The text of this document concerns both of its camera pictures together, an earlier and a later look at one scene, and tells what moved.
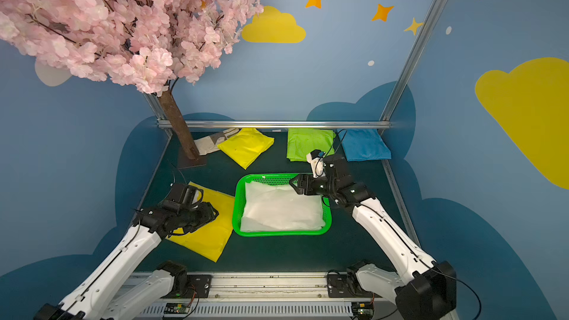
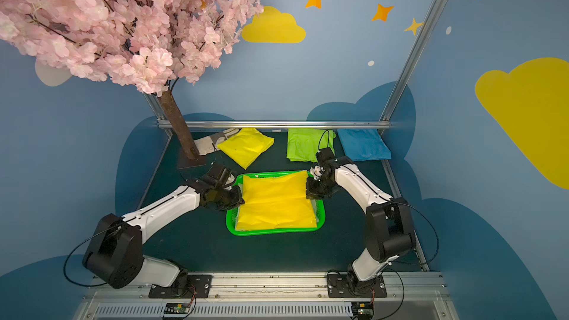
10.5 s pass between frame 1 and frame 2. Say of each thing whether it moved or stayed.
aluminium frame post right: stayed
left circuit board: stayed
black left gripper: moved
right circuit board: stayed
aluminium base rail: stayed
